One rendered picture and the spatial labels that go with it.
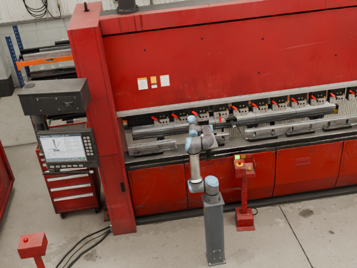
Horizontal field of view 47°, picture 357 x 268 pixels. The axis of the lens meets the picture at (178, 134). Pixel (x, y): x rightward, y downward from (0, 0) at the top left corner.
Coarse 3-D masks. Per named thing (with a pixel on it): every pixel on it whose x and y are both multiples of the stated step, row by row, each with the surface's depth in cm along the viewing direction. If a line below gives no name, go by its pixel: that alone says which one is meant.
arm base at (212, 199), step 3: (207, 195) 364; (210, 195) 362; (213, 195) 362; (216, 195) 363; (219, 195) 367; (204, 198) 370; (207, 198) 365; (210, 198) 363; (213, 198) 363; (216, 198) 364; (219, 198) 367; (207, 201) 365; (210, 201) 364; (213, 201) 363; (216, 201) 364; (219, 201) 367; (210, 204) 365; (213, 204) 365
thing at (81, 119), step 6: (48, 114) 620; (54, 114) 619; (60, 114) 618; (66, 114) 619; (72, 114) 612; (78, 114) 611; (84, 114) 609; (66, 120) 601; (72, 120) 601; (78, 120) 593; (84, 120) 594
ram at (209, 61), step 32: (128, 32) 361; (160, 32) 361; (192, 32) 364; (224, 32) 368; (256, 32) 371; (288, 32) 375; (320, 32) 379; (352, 32) 383; (128, 64) 372; (160, 64) 376; (192, 64) 380; (224, 64) 383; (256, 64) 387; (288, 64) 392; (320, 64) 396; (352, 64) 400; (128, 96) 388; (160, 96) 392; (192, 96) 397; (224, 96) 401
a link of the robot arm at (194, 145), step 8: (192, 144) 338; (200, 144) 338; (192, 152) 341; (192, 160) 347; (192, 168) 350; (192, 176) 355; (200, 176) 360; (192, 184) 357; (200, 184) 357; (192, 192) 362
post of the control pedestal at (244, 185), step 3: (243, 180) 420; (246, 180) 420; (243, 183) 422; (246, 183) 422; (243, 186) 424; (246, 186) 424; (243, 189) 426; (246, 189) 426; (243, 192) 428; (246, 192) 428; (243, 195) 430; (246, 195) 430; (243, 198) 433; (246, 198) 433; (243, 201) 435; (246, 201) 435; (243, 204) 437; (246, 204) 437; (243, 207) 439; (246, 207) 439; (243, 210) 441; (246, 210) 441; (243, 213) 444; (246, 213) 444
